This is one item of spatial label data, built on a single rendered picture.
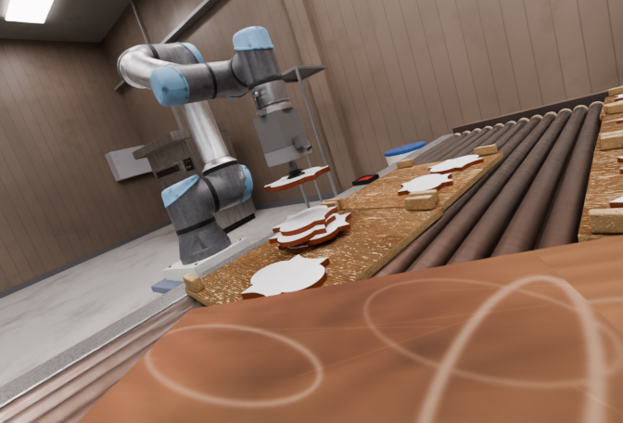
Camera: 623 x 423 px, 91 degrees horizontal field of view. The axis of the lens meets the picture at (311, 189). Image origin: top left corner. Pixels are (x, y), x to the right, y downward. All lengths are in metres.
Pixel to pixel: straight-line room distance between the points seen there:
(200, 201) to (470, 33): 3.87
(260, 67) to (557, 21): 3.87
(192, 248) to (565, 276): 0.85
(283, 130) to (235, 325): 0.45
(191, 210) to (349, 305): 0.77
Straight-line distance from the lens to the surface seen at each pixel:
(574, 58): 4.30
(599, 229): 0.48
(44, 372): 0.73
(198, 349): 0.23
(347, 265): 0.50
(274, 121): 0.62
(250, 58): 0.66
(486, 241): 0.54
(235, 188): 0.97
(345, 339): 0.18
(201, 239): 0.93
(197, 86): 0.69
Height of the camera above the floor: 1.14
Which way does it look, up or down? 9 degrees down
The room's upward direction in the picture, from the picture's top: 18 degrees counter-clockwise
